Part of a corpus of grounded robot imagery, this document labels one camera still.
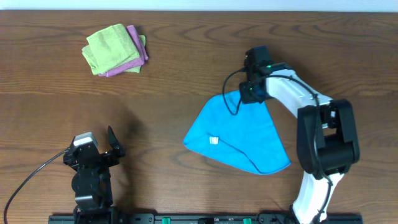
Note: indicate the blue microfiber cloth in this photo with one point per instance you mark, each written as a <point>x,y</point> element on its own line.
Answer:
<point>248,140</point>

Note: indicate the pink folded cloth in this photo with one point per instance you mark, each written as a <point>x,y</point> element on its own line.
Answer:
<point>139,57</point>

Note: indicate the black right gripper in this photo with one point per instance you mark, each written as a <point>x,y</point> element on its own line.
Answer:
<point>247,97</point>

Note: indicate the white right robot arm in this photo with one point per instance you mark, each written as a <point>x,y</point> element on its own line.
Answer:
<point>327,140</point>

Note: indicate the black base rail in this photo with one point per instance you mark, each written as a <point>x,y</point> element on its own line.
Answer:
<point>147,218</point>

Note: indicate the green folded cloth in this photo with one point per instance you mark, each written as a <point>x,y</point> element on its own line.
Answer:
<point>108,48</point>

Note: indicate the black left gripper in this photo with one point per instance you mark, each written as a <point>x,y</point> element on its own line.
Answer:
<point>112,157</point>

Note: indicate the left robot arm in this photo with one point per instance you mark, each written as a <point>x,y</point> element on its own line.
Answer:
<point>91,183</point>

